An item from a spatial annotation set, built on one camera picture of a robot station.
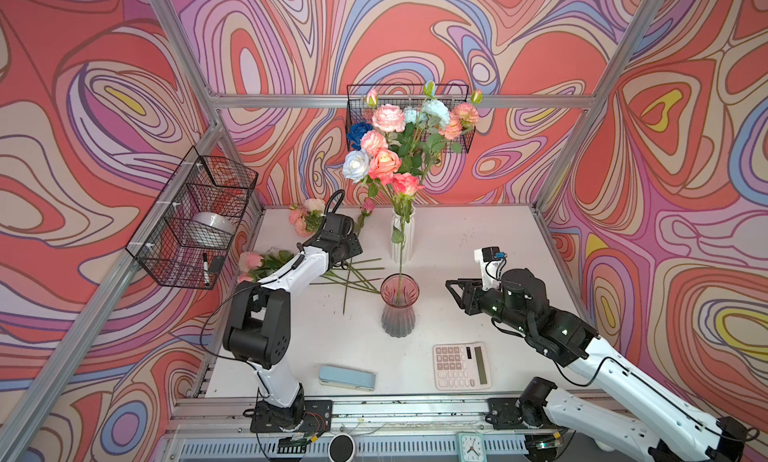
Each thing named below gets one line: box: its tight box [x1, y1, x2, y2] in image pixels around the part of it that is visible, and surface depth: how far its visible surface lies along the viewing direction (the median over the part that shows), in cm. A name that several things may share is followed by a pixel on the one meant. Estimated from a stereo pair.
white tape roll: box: [182, 212, 235, 248], surface depth 74 cm
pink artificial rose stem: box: [391, 172, 426, 303], surface depth 70 cm
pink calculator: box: [433, 342, 491, 391], surface depth 81 cm
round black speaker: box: [328, 433, 356, 462], surface depth 66 cm
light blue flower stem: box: [404, 82, 450, 129], surface depth 66 cm
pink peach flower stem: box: [454, 89, 483, 128], surface depth 76 cm
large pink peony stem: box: [372, 103, 406, 133], surface depth 64 cm
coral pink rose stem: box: [368, 149, 403, 184], surface depth 67 cm
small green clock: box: [457, 432, 487, 462], surface depth 69 cm
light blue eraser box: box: [318, 366, 377, 391], surface depth 79 cm
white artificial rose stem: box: [342, 149, 369, 186], surface depth 69 cm
